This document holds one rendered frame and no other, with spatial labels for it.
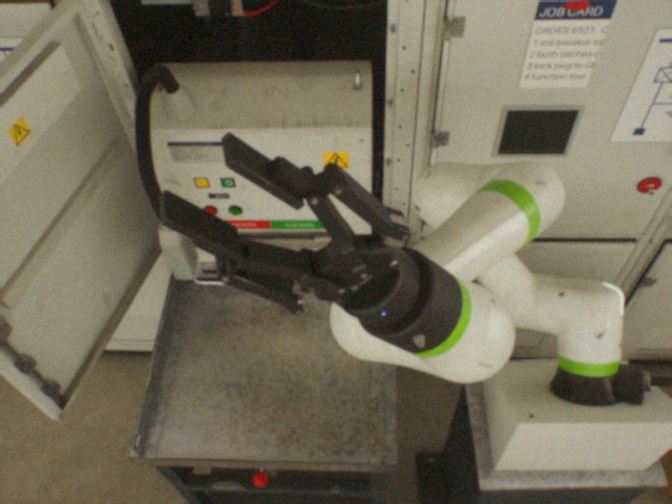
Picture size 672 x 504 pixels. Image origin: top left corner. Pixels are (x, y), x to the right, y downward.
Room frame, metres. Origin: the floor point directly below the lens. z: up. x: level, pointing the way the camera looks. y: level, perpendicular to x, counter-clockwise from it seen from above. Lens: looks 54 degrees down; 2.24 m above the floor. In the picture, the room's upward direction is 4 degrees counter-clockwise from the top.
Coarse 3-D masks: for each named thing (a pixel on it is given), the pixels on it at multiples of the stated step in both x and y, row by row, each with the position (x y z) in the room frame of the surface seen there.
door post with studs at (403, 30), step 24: (408, 0) 1.09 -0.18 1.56; (408, 24) 1.09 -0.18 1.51; (408, 48) 1.09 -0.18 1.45; (408, 72) 1.09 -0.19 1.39; (408, 96) 1.09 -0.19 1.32; (408, 120) 1.09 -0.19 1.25; (384, 144) 1.10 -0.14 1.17; (408, 144) 1.08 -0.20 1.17; (384, 168) 1.10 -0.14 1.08; (408, 168) 1.08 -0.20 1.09; (384, 192) 1.09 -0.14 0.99; (408, 192) 1.08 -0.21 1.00
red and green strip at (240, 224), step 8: (232, 224) 0.95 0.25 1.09; (240, 224) 0.95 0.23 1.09; (248, 224) 0.94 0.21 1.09; (256, 224) 0.94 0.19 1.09; (264, 224) 0.94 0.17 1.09; (272, 224) 0.94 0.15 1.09; (280, 224) 0.94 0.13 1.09; (288, 224) 0.93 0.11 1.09; (296, 224) 0.93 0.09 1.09; (304, 224) 0.93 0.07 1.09; (312, 224) 0.93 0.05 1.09; (320, 224) 0.93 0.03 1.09
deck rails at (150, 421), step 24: (168, 312) 0.83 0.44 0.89; (168, 336) 0.78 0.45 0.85; (168, 360) 0.71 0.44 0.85; (168, 384) 0.65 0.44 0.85; (384, 384) 0.60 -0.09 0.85; (144, 408) 0.57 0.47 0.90; (384, 408) 0.54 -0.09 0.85; (144, 432) 0.53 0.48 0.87; (384, 432) 0.49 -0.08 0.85; (144, 456) 0.47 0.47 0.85; (384, 456) 0.43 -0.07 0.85
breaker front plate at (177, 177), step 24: (264, 144) 0.94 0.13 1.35; (288, 144) 0.93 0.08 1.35; (312, 144) 0.93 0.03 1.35; (336, 144) 0.92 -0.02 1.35; (360, 144) 0.92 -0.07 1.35; (168, 168) 0.96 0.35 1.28; (192, 168) 0.95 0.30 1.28; (216, 168) 0.95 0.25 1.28; (360, 168) 0.92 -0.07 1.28; (192, 192) 0.96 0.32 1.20; (216, 192) 0.95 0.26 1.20; (240, 192) 0.94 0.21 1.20; (264, 192) 0.94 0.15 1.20; (240, 216) 0.95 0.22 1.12; (264, 216) 0.94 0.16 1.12; (288, 216) 0.93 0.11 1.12; (312, 216) 0.93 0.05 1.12; (312, 240) 0.93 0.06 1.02
